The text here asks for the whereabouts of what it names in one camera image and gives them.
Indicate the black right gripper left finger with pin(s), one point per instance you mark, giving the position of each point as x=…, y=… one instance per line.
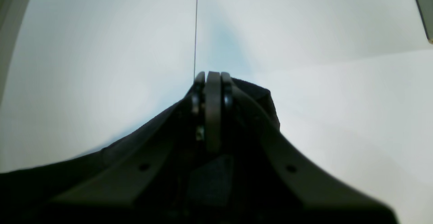
x=167, y=153

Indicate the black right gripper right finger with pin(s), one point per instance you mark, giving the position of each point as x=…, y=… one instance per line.
x=289, y=188

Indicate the black t-shirt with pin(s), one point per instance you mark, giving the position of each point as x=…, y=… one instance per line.
x=24, y=191

